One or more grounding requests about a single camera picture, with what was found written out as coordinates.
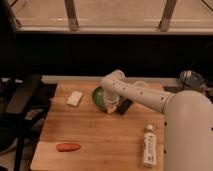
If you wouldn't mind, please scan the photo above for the green ceramic bowl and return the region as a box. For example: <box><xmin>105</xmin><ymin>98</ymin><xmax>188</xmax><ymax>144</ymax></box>
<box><xmin>92</xmin><ymin>87</ymin><xmax>106</xmax><ymax>111</ymax></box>

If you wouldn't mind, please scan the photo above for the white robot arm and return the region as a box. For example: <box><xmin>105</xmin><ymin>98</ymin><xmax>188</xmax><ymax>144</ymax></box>
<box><xmin>100</xmin><ymin>70</ymin><xmax>213</xmax><ymax>171</ymax></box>

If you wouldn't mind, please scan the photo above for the black rectangular block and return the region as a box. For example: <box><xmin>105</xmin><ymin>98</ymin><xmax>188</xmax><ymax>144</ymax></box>
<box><xmin>116</xmin><ymin>99</ymin><xmax>133</xmax><ymax>115</ymax></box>

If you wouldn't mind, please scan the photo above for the clear plastic cup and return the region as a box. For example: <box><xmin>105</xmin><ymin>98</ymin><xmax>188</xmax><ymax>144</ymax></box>
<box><xmin>134</xmin><ymin>81</ymin><xmax>149</xmax><ymax>88</ymax></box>

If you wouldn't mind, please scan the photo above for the white sponge block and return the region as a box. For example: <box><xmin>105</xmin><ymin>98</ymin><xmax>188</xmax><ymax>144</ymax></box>
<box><xmin>67</xmin><ymin>91</ymin><xmax>83</xmax><ymax>107</ymax></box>

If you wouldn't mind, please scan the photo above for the wooden cutting board table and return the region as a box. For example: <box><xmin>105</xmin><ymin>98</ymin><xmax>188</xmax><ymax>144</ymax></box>
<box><xmin>31</xmin><ymin>81</ymin><xmax>164</xmax><ymax>171</ymax></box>

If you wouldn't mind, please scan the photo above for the white squeeze bottle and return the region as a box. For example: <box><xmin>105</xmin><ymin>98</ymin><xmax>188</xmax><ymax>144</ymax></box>
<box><xmin>143</xmin><ymin>125</ymin><xmax>156</xmax><ymax>167</ymax></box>

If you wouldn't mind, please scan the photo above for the orange carrot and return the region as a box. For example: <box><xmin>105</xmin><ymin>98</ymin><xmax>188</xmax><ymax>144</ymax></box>
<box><xmin>56</xmin><ymin>143</ymin><xmax>81</xmax><ymax>152</ymax></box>

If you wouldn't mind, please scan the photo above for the round metal dish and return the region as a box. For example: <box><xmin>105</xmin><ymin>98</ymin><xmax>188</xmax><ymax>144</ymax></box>
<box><xmin>180</xmin><ymin>70</ymin><xmax>204</xmax><ymax>88</ymax></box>

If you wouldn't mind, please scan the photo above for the black office chair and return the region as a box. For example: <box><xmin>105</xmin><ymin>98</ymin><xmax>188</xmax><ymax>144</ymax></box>
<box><xmin>0</xmin><ymin>75</ymin><xmax>56</xmax><ymax>171</ymax></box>

